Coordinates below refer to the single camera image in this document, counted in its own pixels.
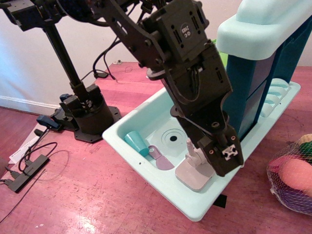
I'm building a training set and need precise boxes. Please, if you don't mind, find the pale pink faucet lever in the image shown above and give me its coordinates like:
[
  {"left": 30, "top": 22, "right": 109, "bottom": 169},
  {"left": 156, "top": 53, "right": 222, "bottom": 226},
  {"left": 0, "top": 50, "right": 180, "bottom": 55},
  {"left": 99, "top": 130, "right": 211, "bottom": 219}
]
[{"left": 185, "top": 138, "right": 201, "bottom": 168}]

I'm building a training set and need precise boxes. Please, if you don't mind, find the mesh bag of toys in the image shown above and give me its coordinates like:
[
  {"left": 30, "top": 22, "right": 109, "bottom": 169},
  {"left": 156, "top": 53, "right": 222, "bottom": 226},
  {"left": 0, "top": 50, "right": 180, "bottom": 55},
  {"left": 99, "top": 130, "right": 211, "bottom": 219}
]
[{"left": 267, "top": 134, "right": 312, "bottom": 215}]

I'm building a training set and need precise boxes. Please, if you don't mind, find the purple toy spatula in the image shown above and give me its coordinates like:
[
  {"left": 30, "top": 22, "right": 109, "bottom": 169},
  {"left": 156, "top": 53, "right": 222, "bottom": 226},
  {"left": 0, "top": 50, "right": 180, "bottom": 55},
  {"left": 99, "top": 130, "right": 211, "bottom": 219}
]
[{"left": 148, "top": 145, "right": 175, "bottom": 171}]

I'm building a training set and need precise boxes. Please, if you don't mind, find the black cable on floor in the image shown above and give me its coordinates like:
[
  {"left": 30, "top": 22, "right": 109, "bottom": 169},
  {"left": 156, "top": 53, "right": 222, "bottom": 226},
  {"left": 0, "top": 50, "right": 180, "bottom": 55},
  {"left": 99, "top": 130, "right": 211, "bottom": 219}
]
[{"left": 0, "top": 141, "right": 70, "bottom": 222}]

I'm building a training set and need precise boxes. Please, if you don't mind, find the white paper sheet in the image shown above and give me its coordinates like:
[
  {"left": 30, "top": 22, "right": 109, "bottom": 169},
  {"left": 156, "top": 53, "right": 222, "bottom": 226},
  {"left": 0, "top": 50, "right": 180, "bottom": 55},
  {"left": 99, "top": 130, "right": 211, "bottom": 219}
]
[{"left": 9, "top": 125, "right": 45, "bottom": 164}]

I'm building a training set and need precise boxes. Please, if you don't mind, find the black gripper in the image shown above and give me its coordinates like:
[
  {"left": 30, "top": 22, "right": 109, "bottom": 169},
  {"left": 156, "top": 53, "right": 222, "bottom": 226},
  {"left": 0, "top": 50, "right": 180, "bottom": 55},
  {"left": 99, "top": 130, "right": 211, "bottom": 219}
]
[{"left": 147, "top": 43, "right": 233, "bottom": 177}]

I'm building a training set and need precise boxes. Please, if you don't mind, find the black usb hub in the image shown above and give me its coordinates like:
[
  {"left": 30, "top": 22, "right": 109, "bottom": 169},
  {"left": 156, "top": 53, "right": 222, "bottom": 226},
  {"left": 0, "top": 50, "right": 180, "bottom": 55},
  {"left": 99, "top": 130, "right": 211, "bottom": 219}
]
[{"left": 5, "top": 155, "right": 50, "bottom": 193}]

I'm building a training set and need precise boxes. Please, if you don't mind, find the grey toy faucet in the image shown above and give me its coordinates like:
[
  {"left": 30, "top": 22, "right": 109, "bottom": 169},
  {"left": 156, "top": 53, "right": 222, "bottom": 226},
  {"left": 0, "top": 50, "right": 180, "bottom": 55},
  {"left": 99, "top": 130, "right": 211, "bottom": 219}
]
[{"left": 175, "top": 149, "right": 215, "bottom": 192}]

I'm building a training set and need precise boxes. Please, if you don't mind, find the black tape piece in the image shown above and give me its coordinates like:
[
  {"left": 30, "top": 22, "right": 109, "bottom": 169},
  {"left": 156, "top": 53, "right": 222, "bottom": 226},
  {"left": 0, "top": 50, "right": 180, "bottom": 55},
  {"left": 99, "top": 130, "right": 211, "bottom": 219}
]
[{"left": 213, "top": 194, "right": 227, "bottom": 209}]

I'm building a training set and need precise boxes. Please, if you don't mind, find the teal and mint shelf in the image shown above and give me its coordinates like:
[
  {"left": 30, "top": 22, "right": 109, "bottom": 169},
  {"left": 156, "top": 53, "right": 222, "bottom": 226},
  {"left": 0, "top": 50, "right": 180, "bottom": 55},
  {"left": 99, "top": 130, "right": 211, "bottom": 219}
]
[{"left": 216, "top": 0, "right": 312, "bottom": 139}]

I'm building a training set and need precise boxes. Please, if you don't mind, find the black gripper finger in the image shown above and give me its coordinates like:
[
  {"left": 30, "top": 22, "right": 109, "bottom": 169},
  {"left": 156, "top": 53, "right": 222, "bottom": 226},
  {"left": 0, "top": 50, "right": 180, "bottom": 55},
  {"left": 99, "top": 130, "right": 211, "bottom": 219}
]
[{"left": 221, "top": 125, "right": 244, "bottom": 171}]

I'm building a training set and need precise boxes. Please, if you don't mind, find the mint toy sink basin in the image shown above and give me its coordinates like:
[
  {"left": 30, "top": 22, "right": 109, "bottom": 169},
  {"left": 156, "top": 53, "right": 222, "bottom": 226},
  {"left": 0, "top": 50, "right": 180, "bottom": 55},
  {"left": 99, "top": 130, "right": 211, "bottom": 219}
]
[{"left": 102, "top": 78, "right": 301, "bottom": 222}]

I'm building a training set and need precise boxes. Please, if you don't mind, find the teal plastic cup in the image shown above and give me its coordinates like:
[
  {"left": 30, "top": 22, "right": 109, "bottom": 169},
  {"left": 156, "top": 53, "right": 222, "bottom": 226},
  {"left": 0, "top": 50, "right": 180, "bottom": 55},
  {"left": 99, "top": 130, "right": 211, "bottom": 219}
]
[{"left": 124, "top": 131, "right": 149, "bottom": 157}]

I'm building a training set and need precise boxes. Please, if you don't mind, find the blue black clamp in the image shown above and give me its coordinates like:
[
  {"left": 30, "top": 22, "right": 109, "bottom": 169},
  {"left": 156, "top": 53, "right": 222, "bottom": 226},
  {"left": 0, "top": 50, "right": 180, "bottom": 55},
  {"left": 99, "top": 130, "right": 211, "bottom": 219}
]
[{"left": 37, "top": 115, "right": 61, "bottom": 130}]

